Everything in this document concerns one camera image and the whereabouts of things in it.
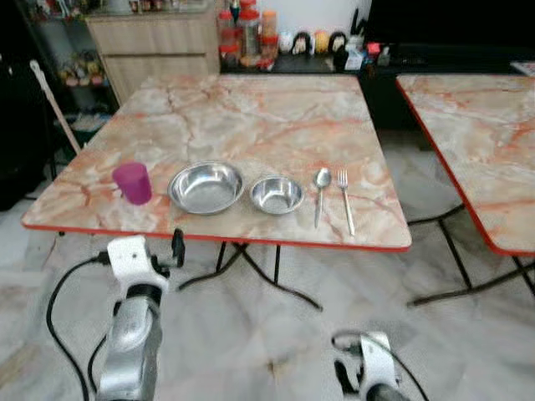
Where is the steel fork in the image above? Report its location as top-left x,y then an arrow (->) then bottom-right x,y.
337,170 -> 356,237

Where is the purple plastic cup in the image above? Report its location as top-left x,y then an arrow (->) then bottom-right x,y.
112,162 -> 154,206

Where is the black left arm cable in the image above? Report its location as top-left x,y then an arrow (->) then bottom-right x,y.
46,253 -> 114,401

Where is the marble pattern folding table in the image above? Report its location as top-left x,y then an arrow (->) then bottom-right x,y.
395,74 -> 535,307
21,74 -> 413,312

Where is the dark shelf with jars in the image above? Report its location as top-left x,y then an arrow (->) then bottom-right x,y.
17,0 -> 119,145

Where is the orange filled jar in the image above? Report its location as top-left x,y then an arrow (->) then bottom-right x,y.
261,9 -> 278,39

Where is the steel spoon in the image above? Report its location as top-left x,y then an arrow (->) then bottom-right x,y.
313,168 -> 333,229

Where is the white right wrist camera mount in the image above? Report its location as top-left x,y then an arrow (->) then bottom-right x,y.
344,332 -> 403,398

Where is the small steel bowl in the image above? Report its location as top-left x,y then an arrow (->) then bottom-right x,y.
249,175 -> 306,216

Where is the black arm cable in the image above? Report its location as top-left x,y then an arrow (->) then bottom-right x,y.
332,331 -> 430,401
46,253 -> 114,401

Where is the large steel bowl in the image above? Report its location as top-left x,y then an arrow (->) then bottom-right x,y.
168,161 -> 246,216

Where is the light wooden drawer cabinet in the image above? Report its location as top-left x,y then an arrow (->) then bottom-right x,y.
86,10 -> 223,105

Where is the tall jar red lid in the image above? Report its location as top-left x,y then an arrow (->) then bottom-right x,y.
237,8 -> 262,59

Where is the small white box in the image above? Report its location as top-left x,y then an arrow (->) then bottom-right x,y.
345,46 -> 365,71

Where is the pale wooden stick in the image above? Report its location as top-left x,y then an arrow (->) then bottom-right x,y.
30,60 -> 83,156

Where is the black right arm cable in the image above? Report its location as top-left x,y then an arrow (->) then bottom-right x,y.
332,331 -> 430,401

